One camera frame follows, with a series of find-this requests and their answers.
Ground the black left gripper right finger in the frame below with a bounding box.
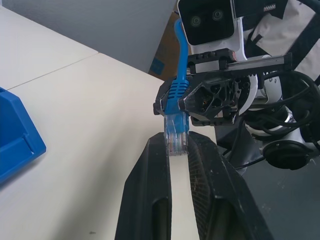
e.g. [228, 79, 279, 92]
[186, 130, 276, 240]

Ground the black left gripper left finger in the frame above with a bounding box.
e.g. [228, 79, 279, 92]
[114, 132, 173, 240]

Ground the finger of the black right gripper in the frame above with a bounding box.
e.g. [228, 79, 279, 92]
[177, 74, 241, 121]
[152, 79, 194, 116]

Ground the blue ethernet cable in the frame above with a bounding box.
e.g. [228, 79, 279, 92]
[163, 18, 191, 157]

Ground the blue plastic bin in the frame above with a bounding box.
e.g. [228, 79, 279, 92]
[0, 86, 48, 186]

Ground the brown cardboard box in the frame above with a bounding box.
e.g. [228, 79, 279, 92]
[148, 9, 194, 81]

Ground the white and black robot torso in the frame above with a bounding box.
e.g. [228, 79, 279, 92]
[233, 0, 320, 85]

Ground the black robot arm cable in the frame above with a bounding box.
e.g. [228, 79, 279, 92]
[223, 71, 320, 170]

